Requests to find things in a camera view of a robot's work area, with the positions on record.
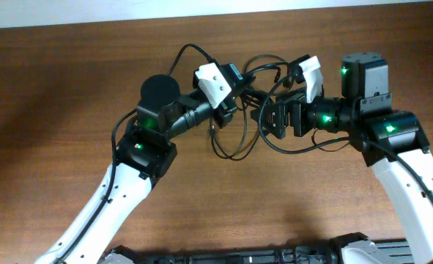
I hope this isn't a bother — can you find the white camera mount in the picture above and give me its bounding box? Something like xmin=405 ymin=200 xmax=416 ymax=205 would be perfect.
xmin=299 ymin=56 xmax=323 ymax=103
xmin=195 ymin=62 xmax=232 ymax=109

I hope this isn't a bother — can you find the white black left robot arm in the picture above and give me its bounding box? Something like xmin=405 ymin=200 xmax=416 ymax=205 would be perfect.
xmin=36 ymin=66 xmax=253 ymax=263

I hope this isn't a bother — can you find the thin black micro-usb cable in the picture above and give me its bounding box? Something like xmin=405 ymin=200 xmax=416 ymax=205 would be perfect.
xmin=208 ymin=95 xmax=263 ymax=161

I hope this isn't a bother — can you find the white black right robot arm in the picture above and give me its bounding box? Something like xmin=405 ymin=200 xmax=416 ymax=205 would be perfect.
xmin=251 ymin=52 xmax=433 ymax=263

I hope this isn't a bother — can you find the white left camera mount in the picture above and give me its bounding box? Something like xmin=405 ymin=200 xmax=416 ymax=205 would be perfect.
xmin=195 ymin=62 xmax=232 ymax=109

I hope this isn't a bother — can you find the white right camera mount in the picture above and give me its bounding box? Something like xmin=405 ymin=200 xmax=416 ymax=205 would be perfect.
xmin=299 ymin=56 xmax=323 ymax=103

